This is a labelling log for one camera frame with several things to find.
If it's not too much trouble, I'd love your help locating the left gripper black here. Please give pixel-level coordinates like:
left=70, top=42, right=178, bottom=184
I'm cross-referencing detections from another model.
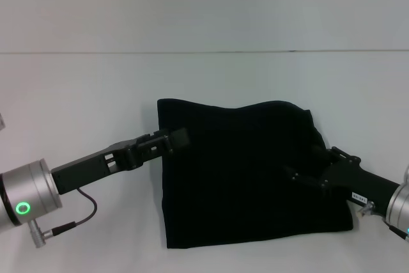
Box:
left=50, top=127, right=192, bottom=196

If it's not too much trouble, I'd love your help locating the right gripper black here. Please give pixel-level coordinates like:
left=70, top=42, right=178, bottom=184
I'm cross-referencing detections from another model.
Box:
left=282, top=144, right=403, bottom=217

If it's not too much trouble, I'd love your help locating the black shirt with FREE print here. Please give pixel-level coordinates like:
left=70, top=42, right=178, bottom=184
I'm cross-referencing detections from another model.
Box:
left=156, top=98, right=354, bottom=249

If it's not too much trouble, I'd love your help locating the right gripper silver cable connector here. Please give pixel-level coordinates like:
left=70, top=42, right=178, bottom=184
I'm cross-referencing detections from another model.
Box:
left=355, top=201, right=377, bottom=220

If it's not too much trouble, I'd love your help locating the gripper silver cable connector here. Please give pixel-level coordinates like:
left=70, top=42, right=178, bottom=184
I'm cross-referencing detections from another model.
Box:
left=355, top=201, right=377, bottom=220
left=29, top=220, right=54, bottom=250

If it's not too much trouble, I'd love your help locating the left arm dark red cable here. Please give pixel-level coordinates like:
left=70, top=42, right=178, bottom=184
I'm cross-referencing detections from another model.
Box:
left=50, top=189, right=98, bottom=234

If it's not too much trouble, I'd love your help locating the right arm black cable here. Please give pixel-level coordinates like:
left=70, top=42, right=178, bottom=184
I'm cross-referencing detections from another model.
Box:
left=385, top=224, right=409, bottom=241

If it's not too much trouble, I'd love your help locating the left gripper silver cable connector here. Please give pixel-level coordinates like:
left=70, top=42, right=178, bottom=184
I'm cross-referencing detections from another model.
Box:
left=29, top=220, right=54, bottom=250

